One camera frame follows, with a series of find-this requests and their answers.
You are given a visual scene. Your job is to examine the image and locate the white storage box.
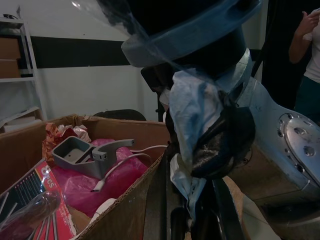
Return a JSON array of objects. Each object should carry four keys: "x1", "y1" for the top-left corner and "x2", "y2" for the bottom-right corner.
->
[{"x1": 0, "y1": 107, "x2": 43, "y2": 133}]

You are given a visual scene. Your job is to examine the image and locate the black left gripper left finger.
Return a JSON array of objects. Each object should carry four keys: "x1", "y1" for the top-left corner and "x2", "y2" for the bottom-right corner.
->
[{"x1": 146, "y1": 138, "x2": 177, "y2": 240}]

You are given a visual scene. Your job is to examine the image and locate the pink plastic bag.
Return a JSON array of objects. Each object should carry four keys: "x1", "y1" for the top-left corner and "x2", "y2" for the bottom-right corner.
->
[{"x1": 51, "y1": 138, "x2": 157, "y2": 218}]

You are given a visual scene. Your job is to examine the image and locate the person hand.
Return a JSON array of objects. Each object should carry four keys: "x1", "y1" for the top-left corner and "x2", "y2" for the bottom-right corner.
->
[{"x1": 301, "y1": 11, "x2": 320, "y2": 38}]

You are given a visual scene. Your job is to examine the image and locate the large brown cardboard box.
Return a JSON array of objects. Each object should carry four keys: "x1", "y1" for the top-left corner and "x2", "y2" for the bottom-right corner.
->
[{"x1": 0, "y1": 113, "x2": 176, "y2": 240}]

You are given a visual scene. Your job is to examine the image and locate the black chair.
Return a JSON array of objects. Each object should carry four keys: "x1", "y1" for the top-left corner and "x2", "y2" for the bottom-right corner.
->
[{"x1": 92, "y1": 108, "x2": 148, "y2": 122}]

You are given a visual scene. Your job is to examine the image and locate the black metal stand frame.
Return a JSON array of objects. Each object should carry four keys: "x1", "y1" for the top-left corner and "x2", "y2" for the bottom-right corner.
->
[{"x1": 154, "y1": 91, "x2": 167, "y2": 123}]

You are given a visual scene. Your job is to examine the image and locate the clear plastic bag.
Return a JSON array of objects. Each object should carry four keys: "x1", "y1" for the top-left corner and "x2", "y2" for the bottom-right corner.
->
[{"x1": 71, "y1": 0, "x2": 241, "y2": 221}]

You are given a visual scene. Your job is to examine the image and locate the red black tool package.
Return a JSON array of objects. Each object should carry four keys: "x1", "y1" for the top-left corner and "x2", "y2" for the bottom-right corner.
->
[{"x1": 0, "y1": 158, "x2": 78, "y2": 240}]

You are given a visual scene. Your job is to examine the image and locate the white usb cable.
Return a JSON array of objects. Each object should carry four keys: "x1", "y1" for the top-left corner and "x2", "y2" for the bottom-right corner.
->
[{"x1": 89, "y1": 144, "x2": 168, "y2": 193}]

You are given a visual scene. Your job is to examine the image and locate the white metal shelf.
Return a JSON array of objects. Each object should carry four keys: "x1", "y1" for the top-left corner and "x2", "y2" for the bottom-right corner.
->
[{"x1": 0, "y1": 6, "x2": 48, "y2": 133}]

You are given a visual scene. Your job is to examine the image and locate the grey printed plastic bracket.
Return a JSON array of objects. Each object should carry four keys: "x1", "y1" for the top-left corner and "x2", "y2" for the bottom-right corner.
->
[{"x1": 51, "y1": 136, "x2": 136, "y2": 180}]

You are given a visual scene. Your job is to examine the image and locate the person white shirt teal trousers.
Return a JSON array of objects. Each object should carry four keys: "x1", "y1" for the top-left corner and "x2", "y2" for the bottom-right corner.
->
[{"x1": 294, "y1": 32, "x2": 320, "y2": 118}]

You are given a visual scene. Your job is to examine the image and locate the small brown cardboard carton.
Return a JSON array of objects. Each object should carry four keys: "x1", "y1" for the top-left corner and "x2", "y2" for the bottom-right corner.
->
[
  {"x1": 0, "y1": 37, "x2": 21, "y2": 60},
  {"x1": 0, "y1": 59, "x2": 21, "y2": 79}
]

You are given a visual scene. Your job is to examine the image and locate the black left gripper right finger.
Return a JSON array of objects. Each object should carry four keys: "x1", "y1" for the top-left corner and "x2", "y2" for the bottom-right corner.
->
[{"x1": 191, "y1": 91, "x2": 256, "y2": 240}]

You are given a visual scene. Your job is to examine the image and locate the clear wrapper brown content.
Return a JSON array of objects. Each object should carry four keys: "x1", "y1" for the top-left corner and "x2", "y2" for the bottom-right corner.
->
[{"x1": 0, "y1": 191, "x2": 63, "y2": 240}]

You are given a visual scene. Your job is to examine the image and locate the crumpled red gold wrapper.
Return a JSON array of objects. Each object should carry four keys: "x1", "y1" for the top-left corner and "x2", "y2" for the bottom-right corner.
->
[{"x1": 42, "y1": 122, "x2": 92, "y2": 161}]

